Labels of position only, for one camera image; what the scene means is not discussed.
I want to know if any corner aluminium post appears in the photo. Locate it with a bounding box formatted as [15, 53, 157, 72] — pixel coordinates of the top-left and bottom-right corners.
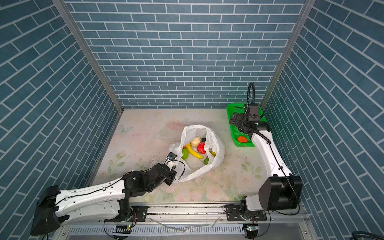
[261, 0, 316, 110]
[52, 0, 124, 114]

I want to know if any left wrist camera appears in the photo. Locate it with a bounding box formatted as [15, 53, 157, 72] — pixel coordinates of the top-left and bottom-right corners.
[165, 152, 177, 164]

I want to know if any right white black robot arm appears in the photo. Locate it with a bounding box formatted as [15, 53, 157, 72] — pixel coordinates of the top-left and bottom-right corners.
[227, 103, 303, 212]

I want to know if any white plastic bag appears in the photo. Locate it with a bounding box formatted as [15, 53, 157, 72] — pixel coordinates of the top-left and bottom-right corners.
[167, 125, 225, 183]

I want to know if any green pear fruit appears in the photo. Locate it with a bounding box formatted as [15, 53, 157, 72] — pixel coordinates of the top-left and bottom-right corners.
[182, 148, 190, 160]

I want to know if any orange fruit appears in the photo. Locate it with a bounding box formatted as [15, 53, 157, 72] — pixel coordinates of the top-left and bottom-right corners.
[237, 136, 248, 143]

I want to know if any beige potato-like fruit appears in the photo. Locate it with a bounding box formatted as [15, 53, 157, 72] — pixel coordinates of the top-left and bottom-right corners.
[190, 137, 202, 149]

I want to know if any red strawberry fruit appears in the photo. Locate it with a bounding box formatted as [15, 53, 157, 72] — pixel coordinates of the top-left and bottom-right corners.
[197, 142, 206, 155]

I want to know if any right corner aluminium post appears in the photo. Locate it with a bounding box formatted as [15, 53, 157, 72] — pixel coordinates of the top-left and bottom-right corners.
[261, 0, 316, 110]

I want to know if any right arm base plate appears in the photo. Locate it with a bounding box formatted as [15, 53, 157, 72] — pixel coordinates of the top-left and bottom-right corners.
[223, 204, 267, 222]

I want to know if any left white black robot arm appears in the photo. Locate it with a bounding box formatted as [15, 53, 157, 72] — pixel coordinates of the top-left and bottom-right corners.
[30, 164, 177, 236]

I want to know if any left corner aluminium post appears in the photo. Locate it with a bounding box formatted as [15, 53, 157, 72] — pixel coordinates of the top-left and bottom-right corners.
[52, 0, 124, 114]

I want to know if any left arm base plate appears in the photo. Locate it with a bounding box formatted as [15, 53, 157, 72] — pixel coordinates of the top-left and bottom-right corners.
[112, 206, 149, 223]

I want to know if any yellow lemon fruit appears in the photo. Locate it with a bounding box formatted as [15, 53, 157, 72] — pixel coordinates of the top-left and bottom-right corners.
[186, 143, 204, 159]

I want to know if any green plastic basket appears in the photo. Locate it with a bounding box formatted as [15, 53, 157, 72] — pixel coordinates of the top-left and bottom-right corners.
[226, 103, 269, 148]

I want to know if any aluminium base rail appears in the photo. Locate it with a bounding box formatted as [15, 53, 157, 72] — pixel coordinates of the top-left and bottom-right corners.
[53, 202, 317, 240]

